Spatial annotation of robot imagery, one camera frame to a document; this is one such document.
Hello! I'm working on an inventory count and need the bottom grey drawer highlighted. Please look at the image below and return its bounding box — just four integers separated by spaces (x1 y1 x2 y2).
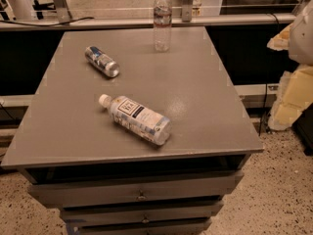
69 217 211 235

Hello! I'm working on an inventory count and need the black cable on rail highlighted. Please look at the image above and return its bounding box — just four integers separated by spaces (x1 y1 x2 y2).
0 16 96 27

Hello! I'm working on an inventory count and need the middle grey drawer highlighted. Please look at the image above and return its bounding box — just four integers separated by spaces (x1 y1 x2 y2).
61 198 223 227

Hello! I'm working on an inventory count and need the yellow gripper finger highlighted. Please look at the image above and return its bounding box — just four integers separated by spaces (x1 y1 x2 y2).
267 23 291 51
268 65 313 131

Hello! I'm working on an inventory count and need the white pipe top left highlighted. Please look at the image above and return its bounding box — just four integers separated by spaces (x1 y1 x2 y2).
7 0 36 21

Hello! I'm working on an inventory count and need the blue label plastic bottle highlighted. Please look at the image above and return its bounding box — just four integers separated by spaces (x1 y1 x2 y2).
99 94 171 146

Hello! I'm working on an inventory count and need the top grey drawer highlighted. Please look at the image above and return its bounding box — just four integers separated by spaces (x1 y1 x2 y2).
28 170 244 208

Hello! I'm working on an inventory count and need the grey drawer cabinet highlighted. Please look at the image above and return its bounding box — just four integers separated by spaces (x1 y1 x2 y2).
2 27 262 235

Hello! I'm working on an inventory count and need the grey drawer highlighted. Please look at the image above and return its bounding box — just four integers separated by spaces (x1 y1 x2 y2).
61 198 223 227
28 170 244 208
69 217 211 235

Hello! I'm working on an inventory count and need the clear plastic water bottle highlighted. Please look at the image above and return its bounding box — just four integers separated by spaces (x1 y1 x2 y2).
154 0 172 52

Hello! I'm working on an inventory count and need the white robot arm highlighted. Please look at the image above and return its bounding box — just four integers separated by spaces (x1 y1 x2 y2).
267 0 313 131

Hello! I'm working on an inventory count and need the grey metal rail frame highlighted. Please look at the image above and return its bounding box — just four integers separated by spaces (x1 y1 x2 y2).
1 0 310 30

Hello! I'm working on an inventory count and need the silver blue drink can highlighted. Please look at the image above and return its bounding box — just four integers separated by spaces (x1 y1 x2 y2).
85 46 119 78

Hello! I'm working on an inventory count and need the black hanging cable right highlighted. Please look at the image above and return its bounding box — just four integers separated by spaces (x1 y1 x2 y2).
258 13 281 137

